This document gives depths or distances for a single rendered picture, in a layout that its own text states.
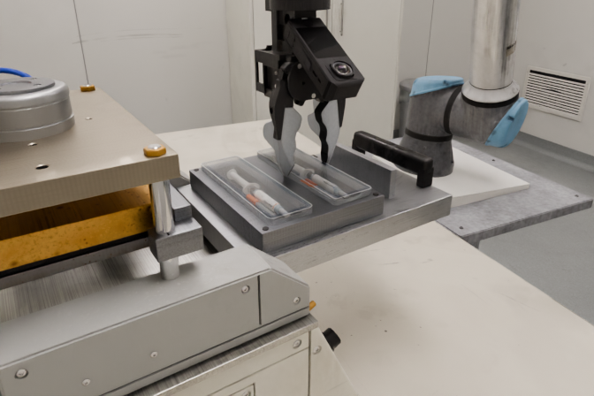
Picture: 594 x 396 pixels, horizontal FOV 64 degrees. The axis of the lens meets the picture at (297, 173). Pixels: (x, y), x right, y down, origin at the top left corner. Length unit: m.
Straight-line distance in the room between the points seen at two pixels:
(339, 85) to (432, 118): 0.68
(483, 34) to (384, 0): 2.02
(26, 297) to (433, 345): 0.52
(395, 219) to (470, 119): 0.56
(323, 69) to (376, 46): 2.52
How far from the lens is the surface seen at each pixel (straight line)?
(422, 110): 1.16
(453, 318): 0.79
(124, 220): 0.41
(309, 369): 0.51
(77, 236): 0.41
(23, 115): 0.44
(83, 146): 0.41
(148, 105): 2.99
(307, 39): 0.54
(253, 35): 2.64
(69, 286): 0.57
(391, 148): 0.68
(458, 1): 3.95
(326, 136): 0.60
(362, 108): 3.05
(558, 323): 0.84
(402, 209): 0.59
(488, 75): 1.05
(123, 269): 0.57
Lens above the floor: 1.24
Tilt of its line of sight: 23 degrees down
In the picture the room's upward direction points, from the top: straight up
